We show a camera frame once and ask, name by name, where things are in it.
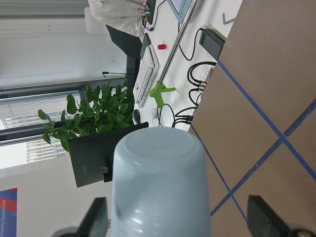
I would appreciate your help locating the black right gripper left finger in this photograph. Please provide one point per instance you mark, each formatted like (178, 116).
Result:
(94, 223)

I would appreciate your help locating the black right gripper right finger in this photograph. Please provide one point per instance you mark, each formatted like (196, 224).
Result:
(263, 221)

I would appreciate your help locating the light blue cup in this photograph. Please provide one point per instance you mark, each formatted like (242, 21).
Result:
(160, 185)

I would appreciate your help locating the black computer monitor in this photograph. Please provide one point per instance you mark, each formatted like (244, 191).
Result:
(92, 155)

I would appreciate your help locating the black computer mouse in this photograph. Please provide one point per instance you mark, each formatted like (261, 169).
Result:
(136, 116)

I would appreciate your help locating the green potted plant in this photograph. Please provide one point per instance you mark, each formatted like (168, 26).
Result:
(106, 108)

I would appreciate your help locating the grabber reach tool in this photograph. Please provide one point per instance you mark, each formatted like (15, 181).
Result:
(160, 88)

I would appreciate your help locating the white keyboard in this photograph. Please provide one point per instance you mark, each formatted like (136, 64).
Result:
(146, 75)

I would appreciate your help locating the black power adapter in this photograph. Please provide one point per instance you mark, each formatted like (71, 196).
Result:
(212, 41)

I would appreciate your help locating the metal hex key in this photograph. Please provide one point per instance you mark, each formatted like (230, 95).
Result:
(225, 21)

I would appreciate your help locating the blue teach pendant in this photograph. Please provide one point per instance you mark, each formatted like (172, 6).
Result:
(180, 8)

